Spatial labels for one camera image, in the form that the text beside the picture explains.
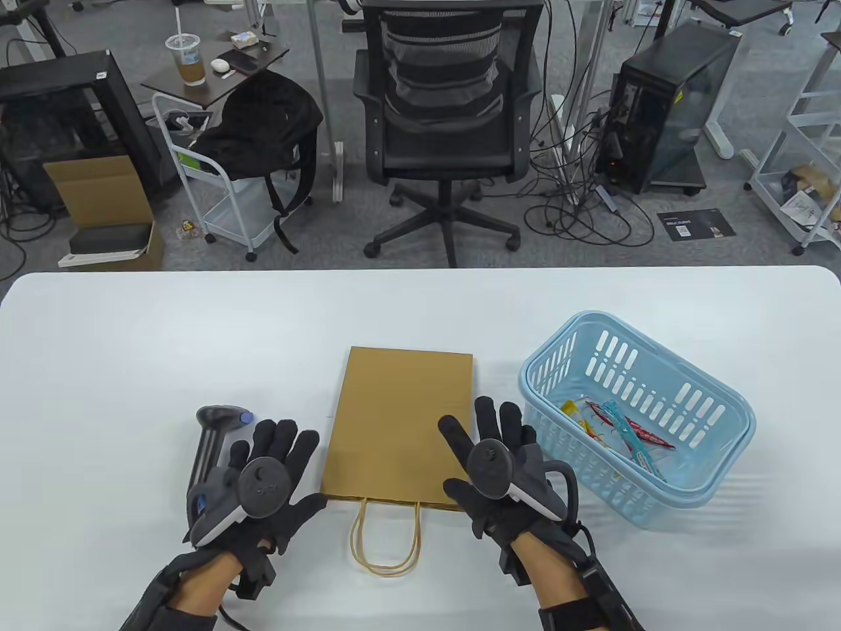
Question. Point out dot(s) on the person's left hand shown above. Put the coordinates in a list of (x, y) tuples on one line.
[(299, 460)]

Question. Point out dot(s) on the person's right hand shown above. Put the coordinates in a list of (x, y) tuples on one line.
[(489, 420)]

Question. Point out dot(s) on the grey hand controller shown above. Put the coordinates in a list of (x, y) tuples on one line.
[(263, 490), (489, 470)]

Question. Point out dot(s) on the yellow instant coffee powder package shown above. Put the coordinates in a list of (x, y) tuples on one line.
[(570, 407)]

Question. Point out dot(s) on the black barcode scanner blue trim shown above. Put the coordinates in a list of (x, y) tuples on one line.
[(213, 420)]

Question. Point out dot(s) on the brown paper bag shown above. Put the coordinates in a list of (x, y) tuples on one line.
[(394, 427)]

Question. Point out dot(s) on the blue instant coffee powder package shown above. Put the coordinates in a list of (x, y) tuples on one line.
[(624, 427)]

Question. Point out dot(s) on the red instant coffee powder package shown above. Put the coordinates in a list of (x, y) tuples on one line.
[(650, 439)]

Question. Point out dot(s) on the person's left forearm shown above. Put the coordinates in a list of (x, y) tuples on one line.
[(204, 585)]

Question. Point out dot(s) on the person's right forearm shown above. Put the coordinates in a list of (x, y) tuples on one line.
[(552, 572)]

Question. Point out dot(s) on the light blue plastic basket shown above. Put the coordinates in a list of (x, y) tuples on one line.
[(696, 460)]

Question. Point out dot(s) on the white rolling cart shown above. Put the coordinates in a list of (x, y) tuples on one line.
[(230, 217)]

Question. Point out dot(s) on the small snack wrapper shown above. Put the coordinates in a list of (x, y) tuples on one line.
[(187, 231)]

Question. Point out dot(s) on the black mesh office chair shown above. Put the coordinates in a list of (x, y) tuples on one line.
[(447, 151)]

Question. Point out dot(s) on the black booklet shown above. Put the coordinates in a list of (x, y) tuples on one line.
[(696, 225)]

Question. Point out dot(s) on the open cardboard box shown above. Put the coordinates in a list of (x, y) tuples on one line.
[(98, 190)]

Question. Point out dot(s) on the black backpack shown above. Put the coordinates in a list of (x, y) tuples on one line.
[(263, 125)]

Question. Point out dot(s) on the power strip with plugs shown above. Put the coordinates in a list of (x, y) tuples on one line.
[(187, 123)]

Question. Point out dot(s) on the black computer tower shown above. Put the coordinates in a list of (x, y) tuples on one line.
[(657, 98)]

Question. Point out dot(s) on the white desk leg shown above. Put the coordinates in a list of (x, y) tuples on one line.
[(719, 131), (318, 66)]

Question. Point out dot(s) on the small brown side table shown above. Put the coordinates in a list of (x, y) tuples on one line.
[(164, 85)]

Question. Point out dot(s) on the white computer mouse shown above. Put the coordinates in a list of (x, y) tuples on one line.
[(219, 65)]

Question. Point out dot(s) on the black phone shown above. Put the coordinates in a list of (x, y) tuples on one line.
[(240, 61)]

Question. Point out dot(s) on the plastic iced drink cup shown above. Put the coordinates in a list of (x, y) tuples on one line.
[(190, 66)]

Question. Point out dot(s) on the small cardboard packet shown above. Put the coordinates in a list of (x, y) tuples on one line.
[(244, 39)]

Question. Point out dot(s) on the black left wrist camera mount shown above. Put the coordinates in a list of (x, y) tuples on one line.
[(151, 611)]

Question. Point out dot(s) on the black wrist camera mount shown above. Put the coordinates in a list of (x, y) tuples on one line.
[(611, 605), (151, 611)]

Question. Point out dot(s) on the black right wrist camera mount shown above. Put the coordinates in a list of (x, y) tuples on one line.
[(611, 605)]

